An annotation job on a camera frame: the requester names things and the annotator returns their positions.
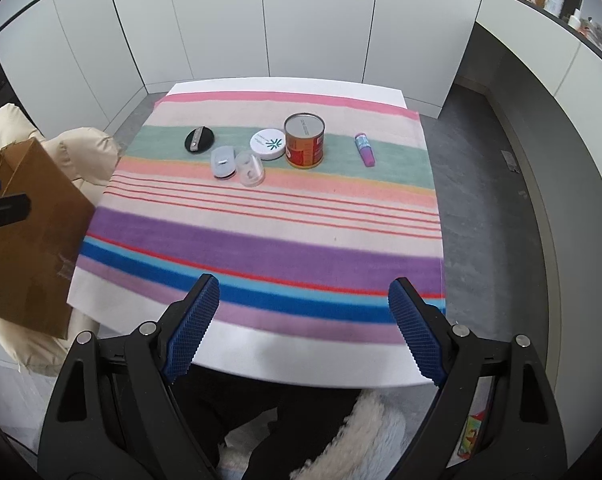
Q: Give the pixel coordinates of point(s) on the red tin can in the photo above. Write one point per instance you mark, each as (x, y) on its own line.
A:
(305, 147)

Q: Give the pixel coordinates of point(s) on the black round compact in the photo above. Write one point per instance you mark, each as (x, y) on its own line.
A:
(203, 140)

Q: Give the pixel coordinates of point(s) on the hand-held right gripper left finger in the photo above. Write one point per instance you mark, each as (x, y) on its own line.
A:
(191, 330)

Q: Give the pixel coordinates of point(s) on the white table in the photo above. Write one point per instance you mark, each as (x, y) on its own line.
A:
(281, 360)

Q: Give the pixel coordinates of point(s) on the white round jar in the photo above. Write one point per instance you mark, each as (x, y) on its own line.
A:
(267, 144)

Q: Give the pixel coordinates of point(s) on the purple small bottle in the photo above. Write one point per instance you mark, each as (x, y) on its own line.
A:
(366, 152)

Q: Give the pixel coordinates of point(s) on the striped colourful cloth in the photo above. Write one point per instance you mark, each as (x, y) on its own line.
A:
(261, 240)

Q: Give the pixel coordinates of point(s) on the cream cushioned chair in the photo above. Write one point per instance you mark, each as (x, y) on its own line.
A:
(81, 155)

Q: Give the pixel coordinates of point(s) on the brown cardboard box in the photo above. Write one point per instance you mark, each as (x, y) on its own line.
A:
(31, 260)

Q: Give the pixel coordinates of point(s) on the white curved sideboard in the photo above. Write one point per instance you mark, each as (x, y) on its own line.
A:
(571, 160)

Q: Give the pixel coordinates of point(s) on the metal floor outlet plate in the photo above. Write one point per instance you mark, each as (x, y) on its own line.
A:
(510, 161)

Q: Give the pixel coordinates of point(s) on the colourful printed box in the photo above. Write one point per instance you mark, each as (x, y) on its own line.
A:
(473, 432)

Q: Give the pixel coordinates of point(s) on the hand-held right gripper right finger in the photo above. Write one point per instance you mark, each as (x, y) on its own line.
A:
(416, 330)

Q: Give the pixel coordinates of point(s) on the white tall cupboard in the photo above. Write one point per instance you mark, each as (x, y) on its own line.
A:
(281, 20)

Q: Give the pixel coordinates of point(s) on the clear plastic container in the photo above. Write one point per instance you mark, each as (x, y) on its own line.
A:
(250, 170)
(223, 162)

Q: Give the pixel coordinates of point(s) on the person's black trouser legs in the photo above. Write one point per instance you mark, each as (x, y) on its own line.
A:
(261, 410)

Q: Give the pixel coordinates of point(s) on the small white bottle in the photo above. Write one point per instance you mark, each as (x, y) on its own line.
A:
(574, 21)

